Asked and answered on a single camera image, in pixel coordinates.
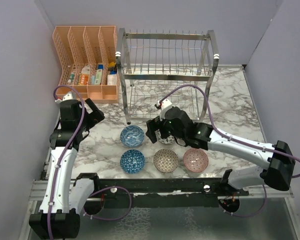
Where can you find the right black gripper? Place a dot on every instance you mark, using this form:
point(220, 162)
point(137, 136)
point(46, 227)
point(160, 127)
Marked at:
point(153, 125)

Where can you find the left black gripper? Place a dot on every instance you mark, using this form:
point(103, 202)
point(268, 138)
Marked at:
point(94, 117)

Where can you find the brown patterned bowl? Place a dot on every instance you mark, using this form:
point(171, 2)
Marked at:
point(165, 160)

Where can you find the pink circle pattern bowl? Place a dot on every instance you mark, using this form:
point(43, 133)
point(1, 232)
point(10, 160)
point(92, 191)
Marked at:
point(195, 160)

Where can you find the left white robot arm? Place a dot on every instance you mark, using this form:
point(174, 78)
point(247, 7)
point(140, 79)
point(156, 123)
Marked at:
point(58, 216)

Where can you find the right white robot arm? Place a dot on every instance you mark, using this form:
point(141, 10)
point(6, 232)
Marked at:
point(273, 163)

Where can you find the steel dish rack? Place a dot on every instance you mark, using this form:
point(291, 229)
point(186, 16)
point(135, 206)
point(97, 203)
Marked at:
point(152, 64)

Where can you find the blue floral bowl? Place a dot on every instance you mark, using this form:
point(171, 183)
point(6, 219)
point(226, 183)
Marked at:
point(132, 136)

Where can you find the orange white box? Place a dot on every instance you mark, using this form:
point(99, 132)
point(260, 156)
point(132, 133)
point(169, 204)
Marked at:
point(84, 76)

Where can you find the small bottle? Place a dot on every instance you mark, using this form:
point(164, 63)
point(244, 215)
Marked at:
point(71, 78)

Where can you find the blue triangle bowl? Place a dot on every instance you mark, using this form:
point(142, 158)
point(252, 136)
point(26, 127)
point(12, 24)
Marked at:
point(132, 161)

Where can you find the green white box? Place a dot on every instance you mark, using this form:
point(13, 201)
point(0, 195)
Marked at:
point(96, 78)

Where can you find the white label box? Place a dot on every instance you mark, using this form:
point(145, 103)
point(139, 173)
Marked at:
point(111, 79)

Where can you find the peach desk organizer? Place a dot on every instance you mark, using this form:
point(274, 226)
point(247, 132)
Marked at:
point(87, 57)

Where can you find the yellow black item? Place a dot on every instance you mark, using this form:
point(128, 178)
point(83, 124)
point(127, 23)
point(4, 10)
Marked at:
point(112, 67)

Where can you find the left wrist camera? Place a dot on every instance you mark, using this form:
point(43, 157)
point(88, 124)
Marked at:
point(68, 96)

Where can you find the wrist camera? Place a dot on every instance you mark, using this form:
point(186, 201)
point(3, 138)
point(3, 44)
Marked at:
point(68, 96)
point(164, 104)

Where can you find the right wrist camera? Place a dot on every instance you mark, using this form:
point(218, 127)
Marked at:
point(164, 104)

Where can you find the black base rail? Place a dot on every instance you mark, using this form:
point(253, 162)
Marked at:
point(156, 193)

